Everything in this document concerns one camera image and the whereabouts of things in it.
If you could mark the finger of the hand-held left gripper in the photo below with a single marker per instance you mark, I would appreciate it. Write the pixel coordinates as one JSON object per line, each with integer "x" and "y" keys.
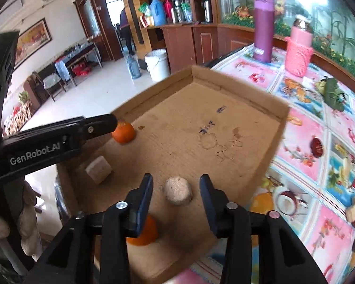
{"x": 102, "y": 124}

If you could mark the red bag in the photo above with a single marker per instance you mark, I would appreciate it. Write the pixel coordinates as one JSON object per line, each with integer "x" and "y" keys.
{"x": 81, "y": 71}

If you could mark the blue cloth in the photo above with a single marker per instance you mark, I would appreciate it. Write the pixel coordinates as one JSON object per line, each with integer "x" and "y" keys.
{"x": 60, "y": 68}

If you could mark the dark wooden bench table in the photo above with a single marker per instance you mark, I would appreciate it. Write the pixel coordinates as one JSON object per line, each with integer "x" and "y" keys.
{"x": 80, "y": 53}

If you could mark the blue thermos flask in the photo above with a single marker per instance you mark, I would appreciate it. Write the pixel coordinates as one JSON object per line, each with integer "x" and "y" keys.
{"x": 157, "y": 11}

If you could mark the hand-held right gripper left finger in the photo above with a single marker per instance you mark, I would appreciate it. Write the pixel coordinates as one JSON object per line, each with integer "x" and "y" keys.
{"x": 145, "y": 201}

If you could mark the green snack bag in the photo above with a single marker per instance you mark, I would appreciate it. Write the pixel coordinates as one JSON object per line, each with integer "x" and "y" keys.
{"x": 145, "y": 9}

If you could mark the small red date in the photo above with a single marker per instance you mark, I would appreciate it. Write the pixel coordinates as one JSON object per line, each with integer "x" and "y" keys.
{"x": 316, "y": 147}

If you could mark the dark steel thermos flask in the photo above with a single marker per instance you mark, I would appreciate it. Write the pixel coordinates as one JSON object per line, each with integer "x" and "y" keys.
{"x": 206, "y": 9}

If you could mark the jar in pink knit sleeve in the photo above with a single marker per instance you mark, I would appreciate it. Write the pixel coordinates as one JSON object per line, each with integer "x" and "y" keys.
{"x": 298, "y": 53}

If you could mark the brown wooden cabinet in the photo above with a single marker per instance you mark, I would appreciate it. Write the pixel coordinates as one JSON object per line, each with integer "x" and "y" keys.
{"x": 183, "y": 44}

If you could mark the flower and bamboo mural panel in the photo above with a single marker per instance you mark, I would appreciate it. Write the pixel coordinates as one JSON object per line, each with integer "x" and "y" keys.
{"x": 313, "y": 14}

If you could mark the person's left hand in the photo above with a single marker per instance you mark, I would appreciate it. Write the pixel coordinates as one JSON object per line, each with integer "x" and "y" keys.
{"x": 28, "y": 219}

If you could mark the red thermos flask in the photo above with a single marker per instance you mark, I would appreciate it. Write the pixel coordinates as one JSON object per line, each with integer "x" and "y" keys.
{"x": 167, "y": 8}

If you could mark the green leaf-wrapped rice dumpling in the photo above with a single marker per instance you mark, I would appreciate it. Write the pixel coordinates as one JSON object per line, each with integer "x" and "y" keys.
{"x": 332, "y": 94}

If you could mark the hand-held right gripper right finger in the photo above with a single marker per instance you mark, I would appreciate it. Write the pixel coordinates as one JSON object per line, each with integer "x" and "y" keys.
{"x": 208, "y": 207}

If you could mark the wooden chair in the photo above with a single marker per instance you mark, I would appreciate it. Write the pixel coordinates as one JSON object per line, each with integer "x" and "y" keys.
{"x": 47, "y": 80}

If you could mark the purple thermos bottle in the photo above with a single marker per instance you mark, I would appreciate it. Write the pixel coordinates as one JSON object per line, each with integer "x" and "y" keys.
{"x": 263, "y": 29}

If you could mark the small red box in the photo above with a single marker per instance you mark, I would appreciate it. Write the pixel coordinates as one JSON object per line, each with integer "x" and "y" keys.
{"x": 143, "y": 21}

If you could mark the mandarin orange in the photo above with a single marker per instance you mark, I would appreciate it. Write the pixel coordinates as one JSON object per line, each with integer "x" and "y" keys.
{"x": 146, "y": 238}
{"x": 124, "y": 134}

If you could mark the white plastic bucket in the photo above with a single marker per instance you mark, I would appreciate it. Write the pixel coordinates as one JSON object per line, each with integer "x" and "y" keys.
{"x": 156, "y": 65}

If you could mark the shallow cardboard box tray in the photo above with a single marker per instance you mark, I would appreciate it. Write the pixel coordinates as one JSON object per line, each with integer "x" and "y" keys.
{"x": 180, "y": 118}

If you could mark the blue-grey water jug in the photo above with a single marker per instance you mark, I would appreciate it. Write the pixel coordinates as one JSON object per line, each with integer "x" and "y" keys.
{"x": 133, "y": 66}

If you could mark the black and silver thermos flask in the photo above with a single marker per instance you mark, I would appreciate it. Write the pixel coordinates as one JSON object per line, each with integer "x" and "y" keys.
{"x": 177, "y": 9}

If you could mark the framed wall picture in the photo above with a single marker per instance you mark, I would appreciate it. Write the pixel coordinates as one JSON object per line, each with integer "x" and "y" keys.
{"x": 32, "y": 40}

